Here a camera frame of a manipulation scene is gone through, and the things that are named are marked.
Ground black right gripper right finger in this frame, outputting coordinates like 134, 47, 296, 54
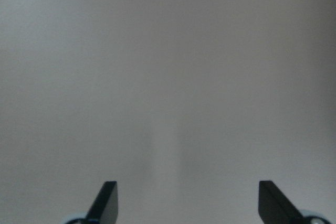
258, 180, 306, 224

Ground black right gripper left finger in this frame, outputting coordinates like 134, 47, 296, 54
85, 181, 118, 224

